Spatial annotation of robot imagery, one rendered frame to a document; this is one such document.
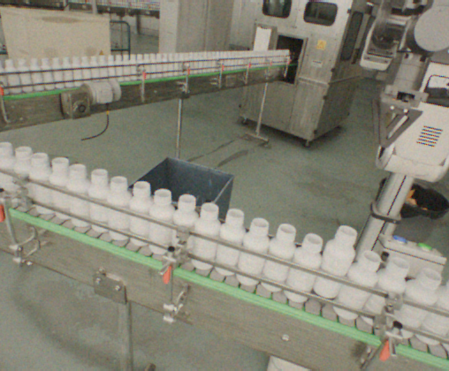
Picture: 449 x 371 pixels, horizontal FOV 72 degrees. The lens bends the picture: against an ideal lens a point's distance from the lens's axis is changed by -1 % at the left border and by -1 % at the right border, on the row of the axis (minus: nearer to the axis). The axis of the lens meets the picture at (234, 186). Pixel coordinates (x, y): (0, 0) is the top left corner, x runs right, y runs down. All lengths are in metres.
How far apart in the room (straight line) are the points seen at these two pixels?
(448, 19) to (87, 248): 0.86
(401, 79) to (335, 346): 0.57
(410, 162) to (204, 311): 0.84
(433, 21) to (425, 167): 0.77
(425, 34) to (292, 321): 0.60
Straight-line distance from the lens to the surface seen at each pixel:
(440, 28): 0.54
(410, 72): 0.60
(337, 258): 0.68
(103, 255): 0.89
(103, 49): 5.02
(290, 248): 0.69
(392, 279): 0.72
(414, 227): 2.34
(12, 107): 2.04
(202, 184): 1.38
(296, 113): 4.41
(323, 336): 0.80
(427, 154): 1.22
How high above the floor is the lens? 1.56
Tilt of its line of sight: 30 degrees down
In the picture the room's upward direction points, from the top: 9 degrees clockwise
